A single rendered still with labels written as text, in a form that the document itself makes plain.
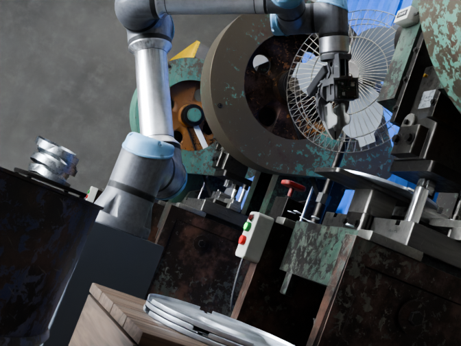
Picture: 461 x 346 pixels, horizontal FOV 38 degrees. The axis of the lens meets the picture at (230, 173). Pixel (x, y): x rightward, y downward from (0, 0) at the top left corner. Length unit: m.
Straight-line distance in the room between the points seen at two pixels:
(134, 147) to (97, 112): 6.71
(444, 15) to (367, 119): 1.19
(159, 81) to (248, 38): 1.40
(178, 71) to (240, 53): 1.73
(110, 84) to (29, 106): 0.98
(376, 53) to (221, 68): 0.73
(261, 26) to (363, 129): 0.79
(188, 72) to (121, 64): 3.61
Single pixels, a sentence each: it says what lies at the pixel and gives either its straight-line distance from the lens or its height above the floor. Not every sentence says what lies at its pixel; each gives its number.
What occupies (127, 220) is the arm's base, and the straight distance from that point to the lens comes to 1.51.
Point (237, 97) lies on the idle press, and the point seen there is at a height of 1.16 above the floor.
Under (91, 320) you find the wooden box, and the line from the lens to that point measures 1.16.
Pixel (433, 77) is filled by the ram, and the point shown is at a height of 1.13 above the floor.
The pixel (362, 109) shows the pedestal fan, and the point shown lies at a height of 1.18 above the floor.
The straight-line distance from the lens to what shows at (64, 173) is 4.46.
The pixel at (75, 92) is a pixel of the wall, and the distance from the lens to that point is 8.24.
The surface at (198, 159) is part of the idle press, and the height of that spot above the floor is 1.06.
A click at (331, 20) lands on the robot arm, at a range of 1.72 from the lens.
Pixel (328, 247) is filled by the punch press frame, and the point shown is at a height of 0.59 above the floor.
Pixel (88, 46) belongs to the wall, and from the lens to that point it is 8.34.
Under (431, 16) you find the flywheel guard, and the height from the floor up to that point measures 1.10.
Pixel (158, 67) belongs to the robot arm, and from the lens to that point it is 1.76.
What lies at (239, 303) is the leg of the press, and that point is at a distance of 1.92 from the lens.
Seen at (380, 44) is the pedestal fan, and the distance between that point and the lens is 2.70.
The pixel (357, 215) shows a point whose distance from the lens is 1.75.
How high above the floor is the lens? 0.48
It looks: 7 degrees up
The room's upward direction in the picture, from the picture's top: 21 degrees clockwise
